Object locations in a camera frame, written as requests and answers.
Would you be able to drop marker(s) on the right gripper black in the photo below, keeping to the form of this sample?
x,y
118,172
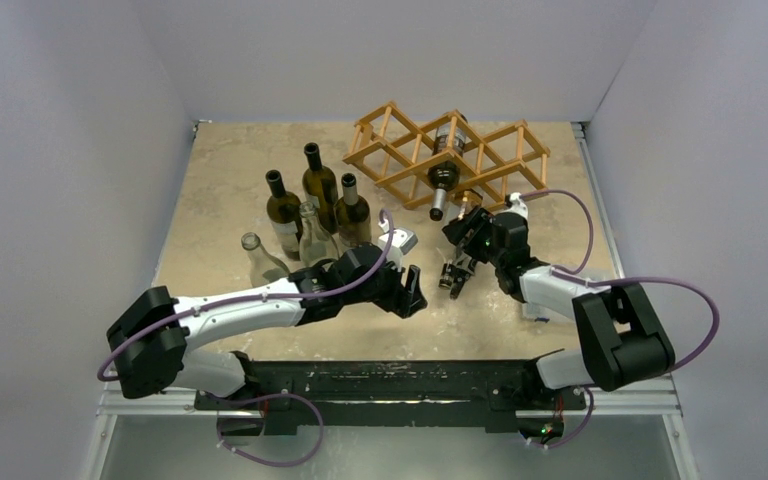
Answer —
x,y
466,250

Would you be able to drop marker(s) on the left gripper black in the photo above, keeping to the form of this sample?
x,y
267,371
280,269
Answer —
x,y
401,298

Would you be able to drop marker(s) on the dark green bottle silver neck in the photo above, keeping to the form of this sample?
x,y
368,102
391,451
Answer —
x,y
352,214

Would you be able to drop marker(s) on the square clear whisky bottle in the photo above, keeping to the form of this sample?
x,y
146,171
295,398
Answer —
x,y
459,206

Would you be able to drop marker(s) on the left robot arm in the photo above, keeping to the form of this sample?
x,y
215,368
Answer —
x,y
157,342

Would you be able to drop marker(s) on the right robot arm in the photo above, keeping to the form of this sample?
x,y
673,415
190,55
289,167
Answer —
x,y
621,339

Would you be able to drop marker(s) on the dark bottle in rack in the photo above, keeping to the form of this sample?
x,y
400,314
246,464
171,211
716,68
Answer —
x,y
445,175

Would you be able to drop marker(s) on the wooden wine rack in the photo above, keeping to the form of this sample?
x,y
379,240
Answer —
x,y
395,152

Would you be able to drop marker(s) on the clear glass bottle tall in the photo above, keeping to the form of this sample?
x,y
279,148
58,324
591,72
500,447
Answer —
x,y
316,243

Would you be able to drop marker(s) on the dark green bottle back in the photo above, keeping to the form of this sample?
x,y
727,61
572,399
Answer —
x,y
320,187

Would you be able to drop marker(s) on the clear glass bottle front-left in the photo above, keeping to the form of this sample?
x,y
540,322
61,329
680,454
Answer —
x,y
264,268

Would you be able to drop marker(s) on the dark green bottle left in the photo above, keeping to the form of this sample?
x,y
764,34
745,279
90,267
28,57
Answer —
x,y
283,212

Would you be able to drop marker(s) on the black grey pliers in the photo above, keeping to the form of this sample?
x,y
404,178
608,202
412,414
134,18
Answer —
x,y
460,276

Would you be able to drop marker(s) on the clear plastic parts box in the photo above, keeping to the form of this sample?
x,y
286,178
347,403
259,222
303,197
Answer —
x,y
548,293

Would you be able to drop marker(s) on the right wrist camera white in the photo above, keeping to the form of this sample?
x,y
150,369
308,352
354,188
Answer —
x,y
515,203

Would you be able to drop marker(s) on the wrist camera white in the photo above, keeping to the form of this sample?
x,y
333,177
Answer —
x,y
403,242
515,203

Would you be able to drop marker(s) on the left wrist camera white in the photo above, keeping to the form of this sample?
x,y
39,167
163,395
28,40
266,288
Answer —
x,y
403,242

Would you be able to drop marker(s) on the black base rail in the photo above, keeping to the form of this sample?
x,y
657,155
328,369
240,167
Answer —
x,y
498,396

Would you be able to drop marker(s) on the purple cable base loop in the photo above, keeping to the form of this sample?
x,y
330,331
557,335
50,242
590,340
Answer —
x,y
287,425

